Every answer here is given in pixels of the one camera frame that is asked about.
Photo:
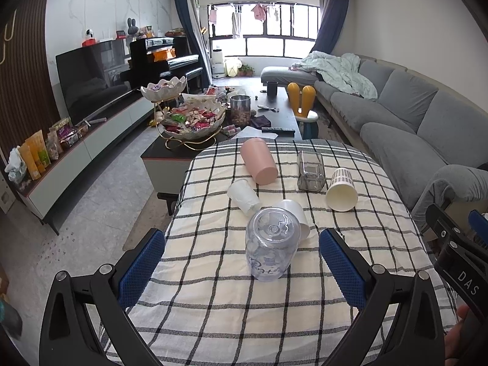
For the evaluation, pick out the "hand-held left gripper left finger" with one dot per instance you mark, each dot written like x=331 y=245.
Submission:
x=142 y=270

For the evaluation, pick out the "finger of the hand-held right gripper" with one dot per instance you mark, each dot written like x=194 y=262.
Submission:
x=447 y=232
x=479 y=228

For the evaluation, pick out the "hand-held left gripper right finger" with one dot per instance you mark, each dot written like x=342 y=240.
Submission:
x=342 y=270

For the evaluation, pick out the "white plastic cup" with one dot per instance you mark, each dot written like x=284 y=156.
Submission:
x=296 y=213

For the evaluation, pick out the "clear printed plastic cup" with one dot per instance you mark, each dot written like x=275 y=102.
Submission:
x=268 y=251

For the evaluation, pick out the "patterned paper cup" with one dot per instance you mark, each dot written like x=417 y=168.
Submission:
x=341 y=192

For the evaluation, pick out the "grey square glass cup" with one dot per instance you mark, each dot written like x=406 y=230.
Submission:
x=309 y=171

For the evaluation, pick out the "small translucent plastic cup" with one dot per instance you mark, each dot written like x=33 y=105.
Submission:
x=244 y=195

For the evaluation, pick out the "pink plastic cup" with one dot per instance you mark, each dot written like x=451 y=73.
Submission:
x=259 y=162

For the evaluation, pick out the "person's right hand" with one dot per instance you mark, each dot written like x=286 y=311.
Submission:
x=454 y=343

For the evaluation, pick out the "black white checked tablecloth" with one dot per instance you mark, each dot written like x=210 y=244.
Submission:
x=213 y=312

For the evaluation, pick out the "dark coffee table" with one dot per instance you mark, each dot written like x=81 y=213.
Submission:
x=167 y=151

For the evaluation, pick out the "grey sofa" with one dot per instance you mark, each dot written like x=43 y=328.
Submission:
x=404 y=110

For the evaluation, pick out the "white television cabinet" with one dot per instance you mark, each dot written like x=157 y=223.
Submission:
x=103 y=137

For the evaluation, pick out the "black remote control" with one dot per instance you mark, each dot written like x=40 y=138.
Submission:
x=278 y=130

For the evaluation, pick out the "row of snack packets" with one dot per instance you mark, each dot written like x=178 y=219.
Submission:
x=38 y=152

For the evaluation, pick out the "white tiered snack bowl stand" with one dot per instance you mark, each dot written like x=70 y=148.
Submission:
x=190 y=120

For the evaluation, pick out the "white plastic bag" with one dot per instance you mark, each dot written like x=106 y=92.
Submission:
x=15 y=166

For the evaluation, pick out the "white paper sheet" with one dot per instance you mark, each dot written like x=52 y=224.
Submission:
x=247 y=133

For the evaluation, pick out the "dark wallet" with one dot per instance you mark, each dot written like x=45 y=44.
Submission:
x=260 y=121

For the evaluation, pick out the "yellow rabbit ear stool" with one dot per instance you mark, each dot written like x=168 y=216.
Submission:
x=301 y=99

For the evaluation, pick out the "clear jar of nuts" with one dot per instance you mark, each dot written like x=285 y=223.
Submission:
x=240 y=110

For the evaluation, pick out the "light green blanket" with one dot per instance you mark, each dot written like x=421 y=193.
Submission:
x=339 y=70

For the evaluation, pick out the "dark mug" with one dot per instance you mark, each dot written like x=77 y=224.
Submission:
x=272 y=89

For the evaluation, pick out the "flat screen television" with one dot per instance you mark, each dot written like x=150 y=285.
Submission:
x=91 y=80

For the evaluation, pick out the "black upright piano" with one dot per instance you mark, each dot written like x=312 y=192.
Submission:
x=164 y=66

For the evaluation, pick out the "orange box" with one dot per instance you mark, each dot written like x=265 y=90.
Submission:
x=164 y=55

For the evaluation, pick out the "white air purifier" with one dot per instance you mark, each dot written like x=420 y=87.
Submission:
x=217 y=63

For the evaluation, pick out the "potted plants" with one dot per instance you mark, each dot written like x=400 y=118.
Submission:
x=246 y=70

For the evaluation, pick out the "pale yellow bin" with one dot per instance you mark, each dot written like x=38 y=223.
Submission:
x=232 y=68

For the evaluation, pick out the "grey rabbit figurine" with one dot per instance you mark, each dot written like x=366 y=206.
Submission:
x=132 y=28

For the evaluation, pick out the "blue curtain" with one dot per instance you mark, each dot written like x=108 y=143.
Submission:
x=331 y=19
x=188 y=19

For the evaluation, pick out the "white hanging shirt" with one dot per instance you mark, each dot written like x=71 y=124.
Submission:
x=236 y=24

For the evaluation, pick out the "pink hanging garment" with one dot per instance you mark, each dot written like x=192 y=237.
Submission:
x=259 y=11
x=212 y=16

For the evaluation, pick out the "white security camera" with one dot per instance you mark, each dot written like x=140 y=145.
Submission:
x=89 y=36

